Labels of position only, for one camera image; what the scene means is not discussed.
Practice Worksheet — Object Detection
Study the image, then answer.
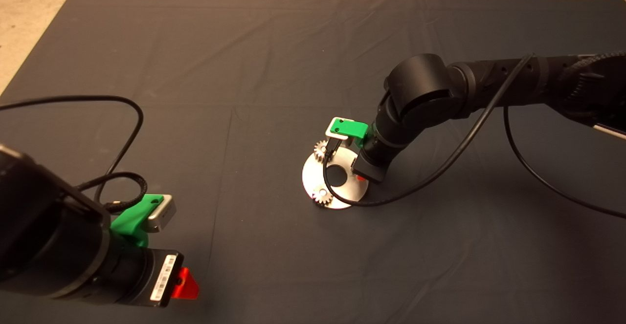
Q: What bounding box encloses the left green camera mount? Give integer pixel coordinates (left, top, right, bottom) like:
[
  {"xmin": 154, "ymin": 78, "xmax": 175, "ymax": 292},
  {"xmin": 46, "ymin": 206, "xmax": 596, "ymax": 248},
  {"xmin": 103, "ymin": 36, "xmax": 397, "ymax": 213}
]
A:
[{"xmin": 111, "ymin": 194, "xmax": 164, "ymax": 248}]

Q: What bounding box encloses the round metal carrier plate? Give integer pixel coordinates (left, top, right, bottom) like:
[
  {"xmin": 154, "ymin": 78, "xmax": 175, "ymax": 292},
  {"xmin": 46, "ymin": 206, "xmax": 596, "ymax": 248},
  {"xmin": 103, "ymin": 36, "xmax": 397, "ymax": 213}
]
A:
[{"xmin": 302, "ymin": 146, "xmax": 367, "ymax": 210}]

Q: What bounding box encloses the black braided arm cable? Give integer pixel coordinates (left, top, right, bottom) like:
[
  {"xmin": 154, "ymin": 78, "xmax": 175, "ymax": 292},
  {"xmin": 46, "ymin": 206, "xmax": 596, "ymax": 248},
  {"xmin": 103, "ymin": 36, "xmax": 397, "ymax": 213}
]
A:
[{"xmin": 562, "ymin": 50, "xmax": 626, "ymax": 100}]

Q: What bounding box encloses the silver camera box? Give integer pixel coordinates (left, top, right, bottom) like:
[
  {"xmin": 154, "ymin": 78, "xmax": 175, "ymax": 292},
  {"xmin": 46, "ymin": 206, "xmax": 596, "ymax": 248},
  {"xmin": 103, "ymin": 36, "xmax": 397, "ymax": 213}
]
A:
[
  {"xmin": 147, "ymin": 194, "xmax": 177, "ymax": 233},
  {"xmin": 325, "ymin": 117, "xmax": 351, "ymax": 142}
]

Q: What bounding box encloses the right green camera mount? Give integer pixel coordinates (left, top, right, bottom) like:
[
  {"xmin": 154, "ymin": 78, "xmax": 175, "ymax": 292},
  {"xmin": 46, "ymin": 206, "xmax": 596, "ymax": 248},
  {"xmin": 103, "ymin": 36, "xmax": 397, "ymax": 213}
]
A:
[{"xmin": 329, "ymin": 118, "xmax": 369, "ymax": 149}]

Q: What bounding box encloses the right silver camera box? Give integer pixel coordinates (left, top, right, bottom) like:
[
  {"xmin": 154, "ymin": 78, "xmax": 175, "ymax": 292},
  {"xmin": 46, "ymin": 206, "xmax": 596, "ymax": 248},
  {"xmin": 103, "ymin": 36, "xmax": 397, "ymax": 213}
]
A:
[{"xmin": 325, "ymin": 117, "xmax": 351, "ymax": 142}]

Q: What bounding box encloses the dark grey table cloth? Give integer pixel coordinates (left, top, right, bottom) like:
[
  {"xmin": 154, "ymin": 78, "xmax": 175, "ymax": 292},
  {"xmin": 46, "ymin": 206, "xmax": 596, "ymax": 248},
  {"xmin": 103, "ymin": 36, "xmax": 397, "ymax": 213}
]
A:
[{"xmin": 0, "ymin": 0, "xmax": 626, "ymax": 324}]

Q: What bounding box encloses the left silver camera box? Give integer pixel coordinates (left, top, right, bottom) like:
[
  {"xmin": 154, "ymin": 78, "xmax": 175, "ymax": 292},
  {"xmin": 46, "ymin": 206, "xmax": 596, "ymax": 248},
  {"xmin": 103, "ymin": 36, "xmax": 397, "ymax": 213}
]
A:
[{"xmin": 147, "ymin": 194, "xmax": 177, "ymax": 233}]

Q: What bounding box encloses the left thin black camera cable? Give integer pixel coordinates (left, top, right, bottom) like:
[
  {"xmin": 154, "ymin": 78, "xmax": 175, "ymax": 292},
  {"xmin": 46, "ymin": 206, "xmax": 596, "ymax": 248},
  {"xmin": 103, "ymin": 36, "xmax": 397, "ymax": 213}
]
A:
[{"xmin": 0, "ymin": 95, "xmax": 148, "ymax": 213}]

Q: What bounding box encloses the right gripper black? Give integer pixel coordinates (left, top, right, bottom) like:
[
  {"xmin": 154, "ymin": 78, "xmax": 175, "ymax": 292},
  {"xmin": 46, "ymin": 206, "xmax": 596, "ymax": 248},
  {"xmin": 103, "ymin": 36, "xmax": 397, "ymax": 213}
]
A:
[{"xmin": 351, "ymin": 140, "xmax": 395, "ymax": 184}]

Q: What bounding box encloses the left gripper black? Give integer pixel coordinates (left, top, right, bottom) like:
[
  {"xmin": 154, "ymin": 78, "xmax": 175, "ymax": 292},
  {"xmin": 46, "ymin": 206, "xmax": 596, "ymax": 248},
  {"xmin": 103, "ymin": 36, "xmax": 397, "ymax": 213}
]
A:
[{"xmin": 140, "ymin": 248, "xmax": 201, "ymax": 308}]

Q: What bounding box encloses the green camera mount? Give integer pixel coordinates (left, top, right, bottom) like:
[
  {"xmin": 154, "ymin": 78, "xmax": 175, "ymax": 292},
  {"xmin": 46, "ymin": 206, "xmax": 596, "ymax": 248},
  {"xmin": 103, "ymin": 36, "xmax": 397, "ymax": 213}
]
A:
[
  {"xmin": 111, "ymin": 194, "xmax": 164, "ymax": 248},
  {"xmin": 329, "ymin": 118, "xmax": 369, "ymax": 149}
]

